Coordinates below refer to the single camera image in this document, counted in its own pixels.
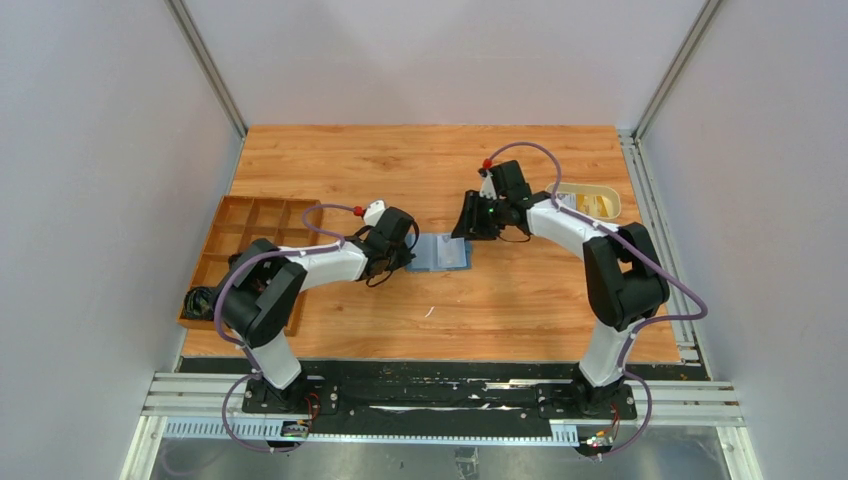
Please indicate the aluminium corner post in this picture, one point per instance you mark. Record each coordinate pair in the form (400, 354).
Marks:
(193, 37)
(676, 67)

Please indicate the blue card holder wallet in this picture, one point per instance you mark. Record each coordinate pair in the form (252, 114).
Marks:
(439, 252)

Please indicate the right aluminium corner post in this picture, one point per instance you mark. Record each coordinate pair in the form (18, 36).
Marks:
(676, 67)

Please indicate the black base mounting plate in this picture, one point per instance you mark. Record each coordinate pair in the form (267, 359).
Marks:
(442, 398)

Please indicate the gold VIP card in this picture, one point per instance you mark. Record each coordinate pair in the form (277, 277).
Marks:
(596, 206)

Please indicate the cream oval plastic tray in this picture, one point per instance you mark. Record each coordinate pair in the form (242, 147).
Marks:
(585, 189)

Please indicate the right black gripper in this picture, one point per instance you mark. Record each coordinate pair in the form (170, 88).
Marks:
(479, 216)

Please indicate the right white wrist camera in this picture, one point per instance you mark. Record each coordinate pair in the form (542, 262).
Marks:
(487, 189)

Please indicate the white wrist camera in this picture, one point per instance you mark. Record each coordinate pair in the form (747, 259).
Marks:
(487, 189)
(373, 212)

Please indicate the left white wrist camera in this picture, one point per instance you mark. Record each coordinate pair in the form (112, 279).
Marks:
(373, 212)

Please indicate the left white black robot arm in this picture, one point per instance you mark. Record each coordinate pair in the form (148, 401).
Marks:
(253, 303)

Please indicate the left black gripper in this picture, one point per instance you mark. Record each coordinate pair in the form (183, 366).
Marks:
(403, 244)

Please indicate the card lying in tray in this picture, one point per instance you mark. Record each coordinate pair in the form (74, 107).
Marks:
(572, 200)

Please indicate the left aluminium corner post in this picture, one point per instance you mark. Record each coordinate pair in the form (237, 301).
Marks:
(193, 37)

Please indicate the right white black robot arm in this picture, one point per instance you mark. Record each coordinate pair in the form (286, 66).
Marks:
(623, 291)

